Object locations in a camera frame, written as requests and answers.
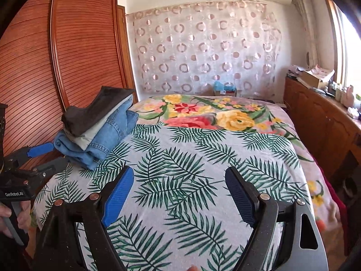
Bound floral pink blanket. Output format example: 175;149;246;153
131;94;341;232

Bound circle pattern sheer curtain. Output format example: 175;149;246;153
127;0;281;98

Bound blue tissue pack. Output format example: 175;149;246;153
213;81;237;97

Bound beige folded pants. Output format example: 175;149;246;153
63;94;133;150

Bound long wooden sideboard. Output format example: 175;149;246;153
283;77;360;184

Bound window with wooden frame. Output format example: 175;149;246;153
326;0;360;93

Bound black pants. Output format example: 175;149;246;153
61;86;135;137

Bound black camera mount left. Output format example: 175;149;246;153
0;103;8;173

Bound person's left hand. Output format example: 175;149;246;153
1;201;31;244

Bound cardboard box on sideboard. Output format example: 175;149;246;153
298;64;335;89

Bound palm leaf bed sheet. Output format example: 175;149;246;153
34;124;311;270

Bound blue folded jeans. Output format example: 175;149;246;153
54;98;138;170

